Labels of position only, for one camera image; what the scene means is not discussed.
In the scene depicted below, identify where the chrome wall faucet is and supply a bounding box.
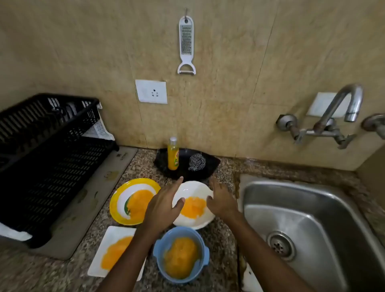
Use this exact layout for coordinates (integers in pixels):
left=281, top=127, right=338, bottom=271
left=276, top=83, right=365, bottom=150

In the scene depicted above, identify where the metal sink drain strainer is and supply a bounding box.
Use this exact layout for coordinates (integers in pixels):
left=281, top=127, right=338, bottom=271
left=266, top=231, right=297, bottom=262

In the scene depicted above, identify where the white wall socket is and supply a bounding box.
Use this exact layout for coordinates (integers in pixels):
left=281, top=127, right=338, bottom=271
left=135, top=79, right=168, bottom=105

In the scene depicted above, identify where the person's right forearm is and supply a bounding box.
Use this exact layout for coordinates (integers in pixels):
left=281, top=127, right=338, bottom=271
left=224, top=210, right=315, bottom=292

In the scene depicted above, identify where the white grater peeler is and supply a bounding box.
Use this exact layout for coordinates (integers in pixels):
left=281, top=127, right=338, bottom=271
left=176, top=15, right=197, bottom=75

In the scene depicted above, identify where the white switch plate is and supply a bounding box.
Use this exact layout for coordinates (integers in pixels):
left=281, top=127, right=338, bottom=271
left=306, top=92, right=353, bottom=118

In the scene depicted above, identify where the black plastic dish rack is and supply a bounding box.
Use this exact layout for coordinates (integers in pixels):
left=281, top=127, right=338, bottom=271
left=0, top=93, right=120, bottom=249

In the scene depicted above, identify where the white rectangular plate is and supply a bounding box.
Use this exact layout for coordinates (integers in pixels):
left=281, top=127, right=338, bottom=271
left=87, top=225, right=146, bottom=282

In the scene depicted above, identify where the person's left forearm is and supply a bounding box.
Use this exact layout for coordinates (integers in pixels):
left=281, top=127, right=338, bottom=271
left=96, top=225, right=164, bottom=292

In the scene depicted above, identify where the white plastic sheet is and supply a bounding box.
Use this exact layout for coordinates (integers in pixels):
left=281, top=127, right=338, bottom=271
left=0, top=222, right=33, bottom=242

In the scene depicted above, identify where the person's right hand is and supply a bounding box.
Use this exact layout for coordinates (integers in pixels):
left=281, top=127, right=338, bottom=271
left=206, top=179, right=240, bottom=222

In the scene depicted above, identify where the person's left hand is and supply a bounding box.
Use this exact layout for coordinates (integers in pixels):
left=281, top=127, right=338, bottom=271
left=139, top=176, right=185, bottom=234

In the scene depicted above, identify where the yellow rimmed round plate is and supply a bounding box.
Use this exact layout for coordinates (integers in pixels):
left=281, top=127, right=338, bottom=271
left=109, top=178, right=162, bottom=226

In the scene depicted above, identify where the grey drain mat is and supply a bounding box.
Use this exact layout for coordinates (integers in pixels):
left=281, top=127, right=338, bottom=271
left=28, top=146, right=139, bottom=261

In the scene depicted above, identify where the steel wool scrubber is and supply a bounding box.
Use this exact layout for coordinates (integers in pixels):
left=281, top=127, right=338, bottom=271
left=188, top=153, right=207, bottom=172

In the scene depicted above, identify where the blue plastic bowl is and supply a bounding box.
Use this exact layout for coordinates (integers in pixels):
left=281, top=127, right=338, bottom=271
left=152, top=226, right=210, bottom=284

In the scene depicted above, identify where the stainless steel sink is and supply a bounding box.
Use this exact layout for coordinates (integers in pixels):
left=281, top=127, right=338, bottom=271
left=237, top=174, right=385, bottom=292

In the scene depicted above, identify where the black oval tray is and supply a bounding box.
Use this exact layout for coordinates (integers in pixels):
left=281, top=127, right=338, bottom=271
left=153, top=148, right=221, bottom=183

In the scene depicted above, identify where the chrome wall tap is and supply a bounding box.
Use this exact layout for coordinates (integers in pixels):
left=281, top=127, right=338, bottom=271
left=361, top=113, right=385, bottom=140

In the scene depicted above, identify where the yellow dish soap bottle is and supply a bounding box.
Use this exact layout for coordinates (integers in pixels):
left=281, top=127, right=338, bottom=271
left=167, top=136, right=180, bottom=171

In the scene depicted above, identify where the white perforated plastic tray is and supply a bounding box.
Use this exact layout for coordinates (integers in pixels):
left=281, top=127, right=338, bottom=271
left=81, top=102, right=116, bottom=141

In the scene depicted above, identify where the white scalloped bowl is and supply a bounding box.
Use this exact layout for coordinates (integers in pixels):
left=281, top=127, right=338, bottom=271
left=172, top=180, right=216, bottom=230

